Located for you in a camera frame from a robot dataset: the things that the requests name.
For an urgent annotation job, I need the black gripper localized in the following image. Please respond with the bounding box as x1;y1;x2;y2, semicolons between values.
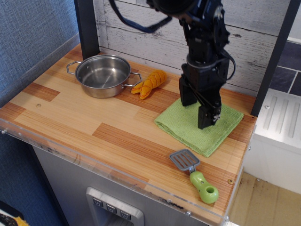
179;58;230;129

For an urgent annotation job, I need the green cloth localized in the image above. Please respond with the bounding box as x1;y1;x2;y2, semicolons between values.
154;99;244;157

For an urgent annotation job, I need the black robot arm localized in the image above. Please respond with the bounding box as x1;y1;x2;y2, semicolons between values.
147;0;234;129

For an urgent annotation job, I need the white grooved cabinet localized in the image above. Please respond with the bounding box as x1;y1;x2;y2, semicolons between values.
244;89;301;193

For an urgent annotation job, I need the stainless steel pot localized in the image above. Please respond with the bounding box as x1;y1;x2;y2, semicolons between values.
66;55;143;98

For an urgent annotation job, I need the silver dispenser button panel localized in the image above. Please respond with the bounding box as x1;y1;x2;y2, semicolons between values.
86;187;144;226

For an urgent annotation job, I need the yellow object bottom left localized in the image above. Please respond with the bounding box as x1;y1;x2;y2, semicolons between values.
14;217;29;226

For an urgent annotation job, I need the grey spatula green handle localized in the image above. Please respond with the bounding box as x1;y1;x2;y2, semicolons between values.
169;149;219;204

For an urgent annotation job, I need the black braided cable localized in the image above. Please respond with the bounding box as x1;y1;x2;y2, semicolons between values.
108;0;174;33

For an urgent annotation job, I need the black right frame post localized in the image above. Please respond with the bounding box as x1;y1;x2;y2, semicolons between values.
251;0;301;117

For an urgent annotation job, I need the black frame post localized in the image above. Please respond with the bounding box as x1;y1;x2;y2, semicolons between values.
74;0;100;60
251;0;301;117

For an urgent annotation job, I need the black left frame post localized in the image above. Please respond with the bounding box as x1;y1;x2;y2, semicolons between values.
74;0;100;60

